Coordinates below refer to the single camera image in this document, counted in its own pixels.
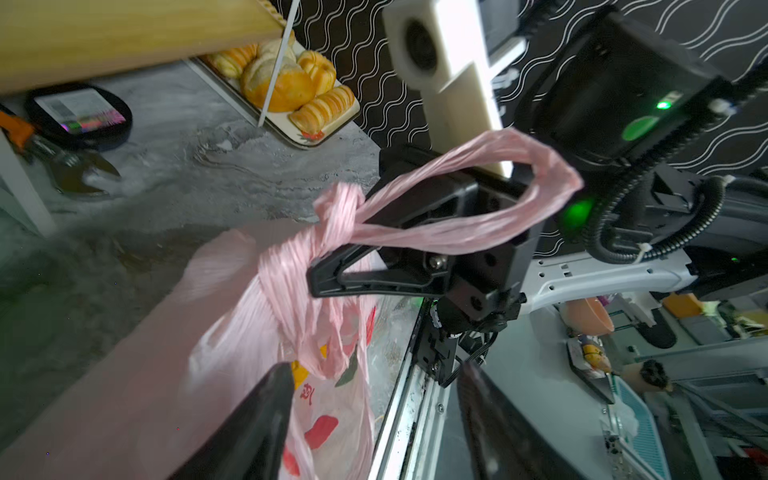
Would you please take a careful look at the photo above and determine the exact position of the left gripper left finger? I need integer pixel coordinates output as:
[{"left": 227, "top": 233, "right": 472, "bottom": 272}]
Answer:
[{"left": 171, "top": 363, "right": 294, "bottom": 479}]

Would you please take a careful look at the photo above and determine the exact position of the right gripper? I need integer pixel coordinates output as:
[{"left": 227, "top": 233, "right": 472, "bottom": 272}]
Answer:
[{"left": 307, "top": 143, "right": 546, "bottom": 327}]

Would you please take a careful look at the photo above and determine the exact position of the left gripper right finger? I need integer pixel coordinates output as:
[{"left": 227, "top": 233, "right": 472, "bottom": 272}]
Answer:
[{"left": 456, "top": 363, "right": 583, "bottom": 480}]

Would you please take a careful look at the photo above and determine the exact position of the pink plastic grocery bag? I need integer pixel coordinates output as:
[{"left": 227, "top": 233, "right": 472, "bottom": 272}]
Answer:
[{"left": 1, "top": 129, "right": 583, "bottom": 479}]

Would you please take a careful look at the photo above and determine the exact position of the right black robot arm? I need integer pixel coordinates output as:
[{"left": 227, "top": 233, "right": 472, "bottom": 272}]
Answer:
[{"left": 307, "top": 5, "right": 767, "bottom": 334}]

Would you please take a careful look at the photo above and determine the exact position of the tray of bread rolls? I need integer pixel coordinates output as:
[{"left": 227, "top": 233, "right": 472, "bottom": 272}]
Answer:
[{"left": 189, "top": 1, "right": 360, "bottom": 150}]

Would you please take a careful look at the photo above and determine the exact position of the white wooden two-tier shelf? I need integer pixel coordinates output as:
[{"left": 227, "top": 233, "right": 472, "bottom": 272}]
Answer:
[{"left": 0, "top": 0, "right": 301, "bottom": 238}]

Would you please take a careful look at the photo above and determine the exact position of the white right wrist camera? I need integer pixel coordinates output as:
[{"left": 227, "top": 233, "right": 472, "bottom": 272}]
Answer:
[{"left": 382, "top": 0, "right": 527, "bottom": 154}]

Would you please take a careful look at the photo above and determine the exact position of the orange-handled adjustable wrench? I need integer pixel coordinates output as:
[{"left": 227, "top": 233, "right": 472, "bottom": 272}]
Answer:
[{"left": 1, "top": 105, "right": 121, "bottom": 197}]

